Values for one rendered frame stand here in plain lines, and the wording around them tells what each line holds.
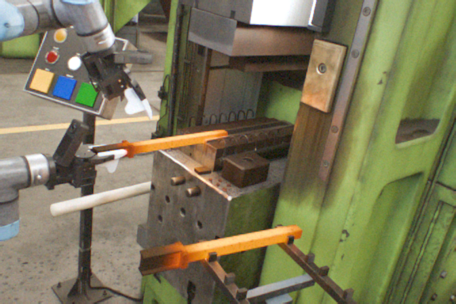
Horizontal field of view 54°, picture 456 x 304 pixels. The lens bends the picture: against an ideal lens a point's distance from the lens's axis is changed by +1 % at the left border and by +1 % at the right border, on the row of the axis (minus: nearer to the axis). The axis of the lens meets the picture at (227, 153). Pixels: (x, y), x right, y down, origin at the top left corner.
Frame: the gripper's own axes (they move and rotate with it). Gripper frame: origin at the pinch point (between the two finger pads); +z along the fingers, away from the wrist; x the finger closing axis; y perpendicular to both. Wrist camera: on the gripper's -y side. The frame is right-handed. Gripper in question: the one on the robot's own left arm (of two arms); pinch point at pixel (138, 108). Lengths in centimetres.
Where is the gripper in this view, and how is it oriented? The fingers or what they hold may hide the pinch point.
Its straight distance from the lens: 121.3
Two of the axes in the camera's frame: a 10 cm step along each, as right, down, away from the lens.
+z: 2.2, 7.3, 6.5
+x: 6.5, 3.9, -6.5
